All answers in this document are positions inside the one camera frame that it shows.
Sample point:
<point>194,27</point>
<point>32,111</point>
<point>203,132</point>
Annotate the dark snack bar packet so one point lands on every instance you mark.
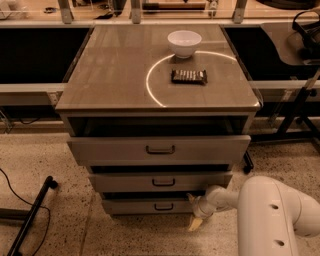
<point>189,77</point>

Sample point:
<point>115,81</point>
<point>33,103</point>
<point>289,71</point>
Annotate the black cabinet caster wheel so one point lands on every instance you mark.
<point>248,163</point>

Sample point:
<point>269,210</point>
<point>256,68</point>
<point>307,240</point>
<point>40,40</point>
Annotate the black tripod stand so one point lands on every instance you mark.
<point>282,133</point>

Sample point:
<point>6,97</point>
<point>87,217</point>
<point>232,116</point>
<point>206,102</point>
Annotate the grey drawer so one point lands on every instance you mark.
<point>147,206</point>
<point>158,181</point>
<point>173,150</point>

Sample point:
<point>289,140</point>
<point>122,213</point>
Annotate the black floor stand bar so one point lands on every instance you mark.
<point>49,183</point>

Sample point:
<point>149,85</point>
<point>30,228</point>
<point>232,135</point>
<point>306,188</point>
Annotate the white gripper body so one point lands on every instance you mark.
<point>201,207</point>

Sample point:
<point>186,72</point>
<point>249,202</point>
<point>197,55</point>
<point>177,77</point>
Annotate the white ceramic bowl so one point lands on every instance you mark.
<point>184,43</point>

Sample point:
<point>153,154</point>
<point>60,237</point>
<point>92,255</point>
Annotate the black headphones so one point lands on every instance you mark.
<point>310,34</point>

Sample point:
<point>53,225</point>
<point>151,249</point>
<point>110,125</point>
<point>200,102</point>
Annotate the grey drawer cabinet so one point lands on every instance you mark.
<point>121,87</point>

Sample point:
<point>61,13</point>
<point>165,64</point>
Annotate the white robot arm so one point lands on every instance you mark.
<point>270,215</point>

